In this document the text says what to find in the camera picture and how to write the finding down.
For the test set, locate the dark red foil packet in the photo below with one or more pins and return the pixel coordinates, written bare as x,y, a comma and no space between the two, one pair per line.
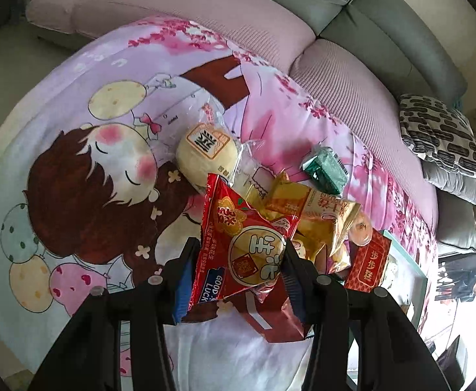
270,317

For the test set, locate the printed cartoon blanket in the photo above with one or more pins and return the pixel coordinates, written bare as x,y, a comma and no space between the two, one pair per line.
99,171

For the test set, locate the grey pillow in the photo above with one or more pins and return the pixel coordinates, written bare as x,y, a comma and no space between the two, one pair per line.
453,183

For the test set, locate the red snack bag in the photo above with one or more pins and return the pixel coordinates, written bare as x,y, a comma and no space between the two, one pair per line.
238,244

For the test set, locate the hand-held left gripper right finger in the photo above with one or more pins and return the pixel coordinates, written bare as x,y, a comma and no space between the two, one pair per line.
297,293

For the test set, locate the orange yellow snack packet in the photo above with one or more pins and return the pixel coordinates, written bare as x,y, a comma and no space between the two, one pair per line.
289,199

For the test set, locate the yellow bread packet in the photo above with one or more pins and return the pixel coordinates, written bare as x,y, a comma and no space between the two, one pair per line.
335,216

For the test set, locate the teal cardboard box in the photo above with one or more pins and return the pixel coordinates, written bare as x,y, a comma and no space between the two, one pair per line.
405,277

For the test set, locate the grey green sofa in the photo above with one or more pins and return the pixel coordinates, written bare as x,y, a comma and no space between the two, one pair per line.
384,36

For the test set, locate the pink sofa cover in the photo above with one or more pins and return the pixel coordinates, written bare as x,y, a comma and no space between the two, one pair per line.
181,8

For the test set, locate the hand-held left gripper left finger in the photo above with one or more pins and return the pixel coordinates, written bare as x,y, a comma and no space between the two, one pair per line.
183,289

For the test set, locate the red patterned packet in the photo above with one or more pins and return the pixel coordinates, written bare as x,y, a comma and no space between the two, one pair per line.
368,266

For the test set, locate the clear packet of small cakes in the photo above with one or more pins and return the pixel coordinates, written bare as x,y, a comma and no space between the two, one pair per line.
360,228

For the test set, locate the dark green barcode packet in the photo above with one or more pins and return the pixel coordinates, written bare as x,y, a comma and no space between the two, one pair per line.
325,167

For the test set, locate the dark clothes rack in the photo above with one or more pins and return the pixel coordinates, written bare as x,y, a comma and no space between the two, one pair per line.
462,275

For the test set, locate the black and white patterned pillow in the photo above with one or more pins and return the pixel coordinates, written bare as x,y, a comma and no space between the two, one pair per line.
437,134

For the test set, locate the bread bun in clear packet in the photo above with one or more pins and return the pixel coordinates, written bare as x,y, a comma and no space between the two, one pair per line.
209,150

